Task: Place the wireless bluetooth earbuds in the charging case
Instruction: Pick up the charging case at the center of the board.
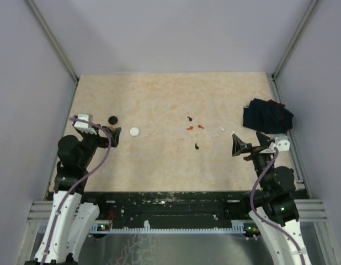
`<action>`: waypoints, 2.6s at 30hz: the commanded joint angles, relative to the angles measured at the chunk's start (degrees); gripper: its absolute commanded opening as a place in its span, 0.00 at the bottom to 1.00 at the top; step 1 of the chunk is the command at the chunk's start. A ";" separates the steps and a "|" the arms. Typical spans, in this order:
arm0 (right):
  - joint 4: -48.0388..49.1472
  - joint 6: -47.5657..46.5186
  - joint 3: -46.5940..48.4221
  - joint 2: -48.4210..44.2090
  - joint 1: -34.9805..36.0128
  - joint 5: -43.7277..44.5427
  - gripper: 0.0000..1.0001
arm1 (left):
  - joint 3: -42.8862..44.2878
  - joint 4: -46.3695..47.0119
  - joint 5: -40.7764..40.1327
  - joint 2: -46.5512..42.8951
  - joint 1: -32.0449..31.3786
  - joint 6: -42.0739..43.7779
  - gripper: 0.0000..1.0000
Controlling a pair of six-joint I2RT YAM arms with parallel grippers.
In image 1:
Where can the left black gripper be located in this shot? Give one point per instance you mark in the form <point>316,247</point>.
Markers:
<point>104,141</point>

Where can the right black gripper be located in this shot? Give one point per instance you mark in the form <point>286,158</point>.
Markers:
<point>239,147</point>

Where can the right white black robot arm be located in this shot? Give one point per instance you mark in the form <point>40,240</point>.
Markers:
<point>270,203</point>

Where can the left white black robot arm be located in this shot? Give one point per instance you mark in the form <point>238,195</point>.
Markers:
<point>71,216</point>

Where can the dark navy crumpled cloth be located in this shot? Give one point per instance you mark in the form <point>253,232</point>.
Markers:
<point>267,117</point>

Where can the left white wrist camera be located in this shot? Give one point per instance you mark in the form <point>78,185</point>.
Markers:
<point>82,127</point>

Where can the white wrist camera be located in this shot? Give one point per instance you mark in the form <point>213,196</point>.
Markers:
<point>82,127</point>
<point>279,141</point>

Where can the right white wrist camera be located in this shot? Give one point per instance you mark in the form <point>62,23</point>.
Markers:
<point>279,141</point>

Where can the right aluminium frame post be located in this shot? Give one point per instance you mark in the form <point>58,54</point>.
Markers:
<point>307,16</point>

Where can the aluminium frame post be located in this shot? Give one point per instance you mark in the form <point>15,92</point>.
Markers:
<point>307,16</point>
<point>57,48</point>

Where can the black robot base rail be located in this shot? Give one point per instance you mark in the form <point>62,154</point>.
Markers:
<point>169,210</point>

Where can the left aluminium frame post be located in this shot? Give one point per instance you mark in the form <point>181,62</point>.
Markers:
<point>57,48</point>

